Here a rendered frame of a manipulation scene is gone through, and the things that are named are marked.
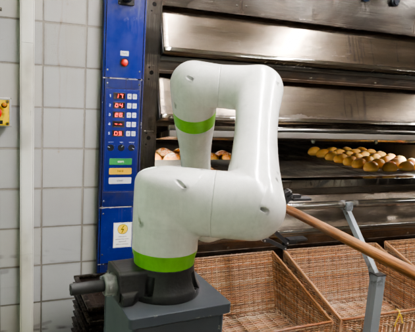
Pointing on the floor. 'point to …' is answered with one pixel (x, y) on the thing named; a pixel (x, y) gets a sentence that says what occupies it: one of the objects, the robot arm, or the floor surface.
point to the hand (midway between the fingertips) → (304, 218)
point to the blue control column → (114, 43)
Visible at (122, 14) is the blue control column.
